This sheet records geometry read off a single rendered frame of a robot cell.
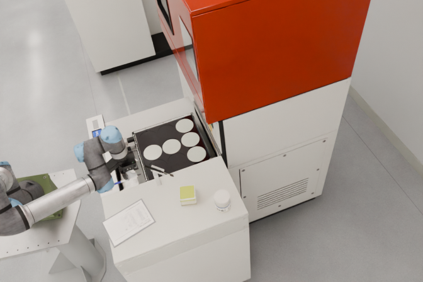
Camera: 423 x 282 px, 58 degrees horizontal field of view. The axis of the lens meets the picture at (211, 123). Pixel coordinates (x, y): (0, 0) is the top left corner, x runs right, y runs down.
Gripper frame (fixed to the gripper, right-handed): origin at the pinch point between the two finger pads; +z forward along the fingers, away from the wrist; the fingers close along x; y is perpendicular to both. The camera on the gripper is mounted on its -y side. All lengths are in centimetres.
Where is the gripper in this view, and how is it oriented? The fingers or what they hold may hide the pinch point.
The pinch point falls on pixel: (126, 177)
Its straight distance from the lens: 184.5
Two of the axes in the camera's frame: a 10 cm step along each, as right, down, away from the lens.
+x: -3.6, -7.1, 6.0
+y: 9.3, -3.3, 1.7
